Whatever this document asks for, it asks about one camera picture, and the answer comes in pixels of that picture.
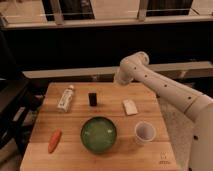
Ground white paper cup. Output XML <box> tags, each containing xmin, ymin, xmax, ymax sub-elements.
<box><xmin>134</xmin><ymin>121</ymin><xmax>156</xmax><ymax>145</ymax></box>

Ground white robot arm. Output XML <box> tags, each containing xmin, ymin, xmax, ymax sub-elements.
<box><xmin>114</xmin><ymin>51</ymin><xmax>213</xmax><ymax>171</ymax></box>

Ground green bowl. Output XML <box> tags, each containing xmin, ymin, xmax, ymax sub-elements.
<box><xmin>80</xmin><ymin>116</ymin><xmax>117</xmax><ymax>154</ymax></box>

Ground white plastic bottle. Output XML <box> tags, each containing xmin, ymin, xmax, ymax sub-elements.
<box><xmin>57</xmin><ymin>85</ymin><xmax>75</xmax><ymax>112</ymax></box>

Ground black upright eraser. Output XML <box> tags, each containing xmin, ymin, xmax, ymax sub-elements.
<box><xmin>88</xmin><ymin>92</ymin><xmax>97</xmax><ymax>107</ymax></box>

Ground orange carrot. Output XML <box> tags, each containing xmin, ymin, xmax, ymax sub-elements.
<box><xmin>48</xmin><ymin>130</ymin><xmax>62</xmax><ymax>153</ymax></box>

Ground dark side shelf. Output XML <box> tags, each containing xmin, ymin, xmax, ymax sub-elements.
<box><xmin>0</xmin><ymin>78</ymin><xmax>43</xmax><ymax>152</ymax></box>

